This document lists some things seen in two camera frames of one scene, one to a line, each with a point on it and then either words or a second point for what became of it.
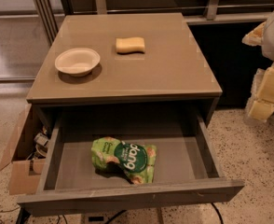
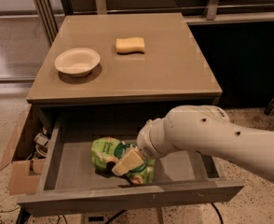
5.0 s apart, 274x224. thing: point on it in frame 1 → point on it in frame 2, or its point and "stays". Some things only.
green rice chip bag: (137, 161) stays
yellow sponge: (129, 45) stays
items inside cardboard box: (40, 140) stays
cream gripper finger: (268, 91) → (151, 141)
